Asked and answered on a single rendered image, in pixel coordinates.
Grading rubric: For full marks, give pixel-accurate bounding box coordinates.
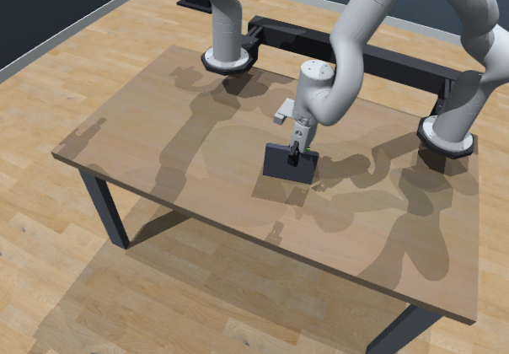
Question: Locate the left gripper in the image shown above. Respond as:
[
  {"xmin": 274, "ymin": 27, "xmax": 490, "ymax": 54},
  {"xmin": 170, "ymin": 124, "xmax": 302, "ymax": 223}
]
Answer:
[{"xmin": 287, "ymin": 119, "xmax": 318, "ymax": 167}]

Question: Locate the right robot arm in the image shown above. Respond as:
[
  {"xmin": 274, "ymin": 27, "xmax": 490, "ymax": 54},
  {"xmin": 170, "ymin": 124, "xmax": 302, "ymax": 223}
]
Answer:
[{"xmin": 205, "ymin": 0, "xmax": 249, "ymax": 69}]

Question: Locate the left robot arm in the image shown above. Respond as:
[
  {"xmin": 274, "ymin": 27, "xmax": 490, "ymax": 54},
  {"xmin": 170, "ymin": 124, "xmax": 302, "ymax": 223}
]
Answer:
[{"xmin": 273, "ymin": 0, "xmax": 509, "ymax": 153}]

